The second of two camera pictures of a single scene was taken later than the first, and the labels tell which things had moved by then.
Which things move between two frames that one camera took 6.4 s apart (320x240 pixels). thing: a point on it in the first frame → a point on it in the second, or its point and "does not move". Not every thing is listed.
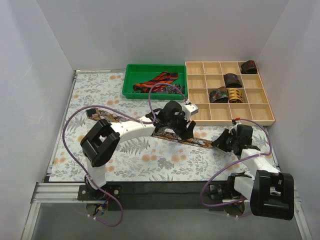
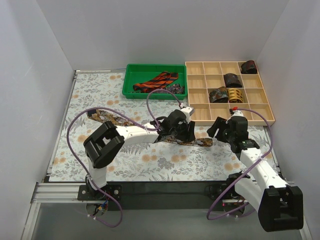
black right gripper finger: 221,140 → 219,122
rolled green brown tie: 219,95 does not move
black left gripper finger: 160,129 → 172,138
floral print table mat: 141,158 does not move
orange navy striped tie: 165,77 does not move
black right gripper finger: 223,144 → 222,135
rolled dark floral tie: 232,81 does not move
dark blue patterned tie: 170,89 does not move
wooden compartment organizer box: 222,93 does not move
